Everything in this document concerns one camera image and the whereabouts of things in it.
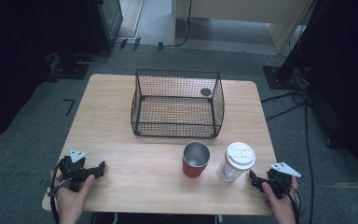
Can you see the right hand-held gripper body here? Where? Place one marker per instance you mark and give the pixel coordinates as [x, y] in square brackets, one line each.
[281, 182]

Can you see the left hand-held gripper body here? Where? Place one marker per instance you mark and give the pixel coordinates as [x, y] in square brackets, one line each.
[74, 170]

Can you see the white paper cup with lid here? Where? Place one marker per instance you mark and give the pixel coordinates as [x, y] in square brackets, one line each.
[240, 155]

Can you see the red steel cup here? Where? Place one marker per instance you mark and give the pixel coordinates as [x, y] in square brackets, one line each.
[194, 169]

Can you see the person's right hand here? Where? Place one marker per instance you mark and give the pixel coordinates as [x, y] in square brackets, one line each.
[281, 207]

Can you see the person's left hand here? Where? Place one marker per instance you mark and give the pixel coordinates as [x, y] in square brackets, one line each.
[70, 200]

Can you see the dark round table cap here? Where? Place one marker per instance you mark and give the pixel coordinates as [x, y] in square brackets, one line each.
[205, 92]

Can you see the black metal stand with base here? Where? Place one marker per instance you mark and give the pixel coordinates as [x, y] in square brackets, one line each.
[284, 76]

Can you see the dark curtain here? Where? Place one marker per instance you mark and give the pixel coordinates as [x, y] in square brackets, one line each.
[348, 77]
[18, 56]

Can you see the black tape strip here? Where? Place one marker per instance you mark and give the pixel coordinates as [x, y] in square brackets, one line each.
[123, 43]
[160, 46]
[136, 43]

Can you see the black cabinet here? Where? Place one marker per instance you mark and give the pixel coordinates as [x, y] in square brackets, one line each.
[107, 21]

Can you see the beige cabinet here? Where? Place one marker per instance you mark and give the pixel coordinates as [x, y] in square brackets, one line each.
[245, 9]

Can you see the black stand base plate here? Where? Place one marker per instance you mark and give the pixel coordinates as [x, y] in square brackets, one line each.
[70, 70]

